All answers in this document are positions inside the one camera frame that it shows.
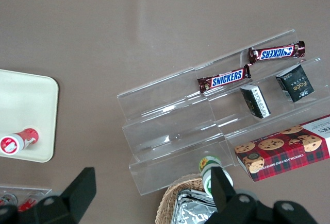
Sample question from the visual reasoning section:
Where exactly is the black box with white side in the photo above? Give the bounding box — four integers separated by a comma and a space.
240, 84, 272, 119

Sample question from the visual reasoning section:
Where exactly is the beige plastic serving tray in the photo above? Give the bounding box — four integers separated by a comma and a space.
0, 68, 60, 163

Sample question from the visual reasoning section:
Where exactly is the oval wicker basket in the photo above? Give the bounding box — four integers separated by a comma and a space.
155, 177, 215, 224

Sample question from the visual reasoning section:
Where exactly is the clear acrylic stepped shelf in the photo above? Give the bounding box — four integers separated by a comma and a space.
116, 29, 330, 197

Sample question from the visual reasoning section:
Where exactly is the green-lidded white bottle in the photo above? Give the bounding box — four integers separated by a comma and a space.
199, 155, 234, 199

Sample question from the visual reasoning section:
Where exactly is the snickers bar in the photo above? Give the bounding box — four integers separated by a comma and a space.
247, 40, 306, 65
196, 64, 252, 94

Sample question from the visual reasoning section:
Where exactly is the clear acrylic bottle rack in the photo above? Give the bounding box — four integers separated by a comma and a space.
0, 184, 53, 211

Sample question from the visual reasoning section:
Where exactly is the red tartan cookie box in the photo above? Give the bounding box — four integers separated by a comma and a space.
234, 114, 330, 183

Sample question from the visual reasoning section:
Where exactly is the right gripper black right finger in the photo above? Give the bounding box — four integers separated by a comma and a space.
203, 167, 318, 224

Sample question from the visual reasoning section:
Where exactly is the red and white yogurt cup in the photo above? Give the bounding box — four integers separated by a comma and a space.
0, 128, 40, 156

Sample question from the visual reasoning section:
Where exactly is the black box with gold print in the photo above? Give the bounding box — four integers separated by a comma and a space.
275, 63, 315, 103

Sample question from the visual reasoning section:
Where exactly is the stack of foil containers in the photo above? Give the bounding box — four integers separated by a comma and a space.
174, 188, 220, 224

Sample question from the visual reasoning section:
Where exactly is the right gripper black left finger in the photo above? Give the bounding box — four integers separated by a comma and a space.
0, 167, 97, 224

